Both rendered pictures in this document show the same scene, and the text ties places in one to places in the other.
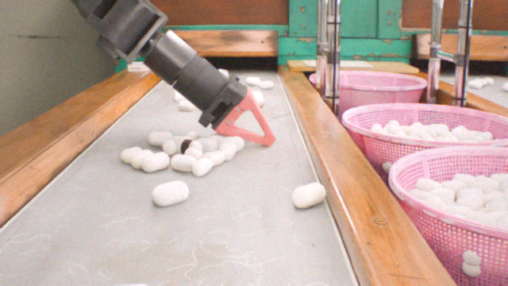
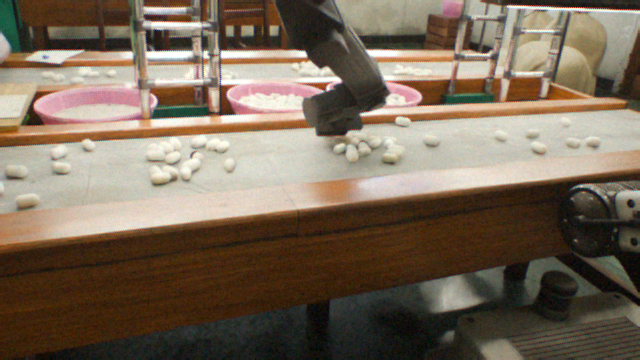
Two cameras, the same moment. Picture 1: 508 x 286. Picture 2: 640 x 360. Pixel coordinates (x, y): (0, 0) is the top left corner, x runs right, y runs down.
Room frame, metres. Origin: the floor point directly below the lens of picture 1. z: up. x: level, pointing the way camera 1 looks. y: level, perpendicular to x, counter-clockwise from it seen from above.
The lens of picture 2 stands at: (1.12, 0.97, 1.12)
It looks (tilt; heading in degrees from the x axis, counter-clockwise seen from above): 25 degrees down; 248
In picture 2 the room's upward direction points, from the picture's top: 4 degrees clockwise
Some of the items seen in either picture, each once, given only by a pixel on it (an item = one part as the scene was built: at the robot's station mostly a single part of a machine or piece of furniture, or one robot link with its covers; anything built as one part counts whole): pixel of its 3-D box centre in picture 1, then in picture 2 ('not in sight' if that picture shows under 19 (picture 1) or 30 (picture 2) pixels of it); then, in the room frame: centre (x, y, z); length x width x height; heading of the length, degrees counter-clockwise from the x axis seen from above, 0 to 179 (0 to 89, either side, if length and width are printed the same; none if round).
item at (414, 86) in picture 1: (367, 98); (100, 120); (1.18, -0.26, 0.72); 0.27 x 0.27 x 0.10
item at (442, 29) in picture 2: not in sight; (449, 26); (-2.91, -4.71, 0.32); 0.42 x 0.42 x 0.64; 5
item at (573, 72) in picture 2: not in sight; (539, 69); (-1.85, -1.98, 0.40); 0.74 x 0.56 x 0.38; 6
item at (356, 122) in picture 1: (429, 151); (277, 111); (0.74, -0.26, 0.72); 0.27 x 0.27 x 0.10
